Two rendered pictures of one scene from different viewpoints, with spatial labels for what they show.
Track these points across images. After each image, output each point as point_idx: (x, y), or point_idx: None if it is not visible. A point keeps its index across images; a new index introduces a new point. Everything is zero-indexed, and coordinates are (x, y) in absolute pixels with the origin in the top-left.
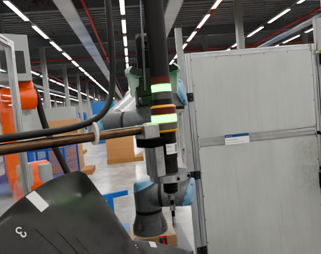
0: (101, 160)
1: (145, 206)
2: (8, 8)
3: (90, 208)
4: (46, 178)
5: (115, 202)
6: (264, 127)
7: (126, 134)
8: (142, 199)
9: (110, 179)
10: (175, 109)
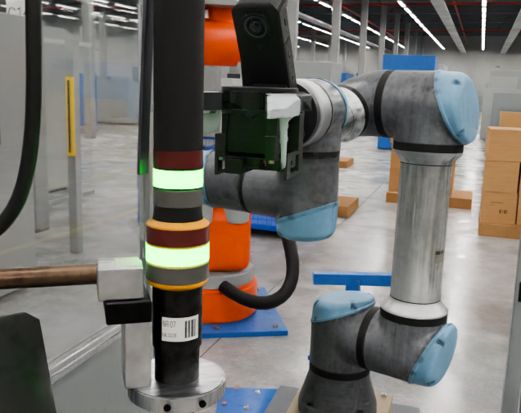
0: (376, 188)
1: (327, 358)
2: None
3: (1, 408)
4: (237, 213)
5: (374, 292)
6: None
7: (51, 283)
8: (322, 340)
9: (380, 238)
10: (201, 236)
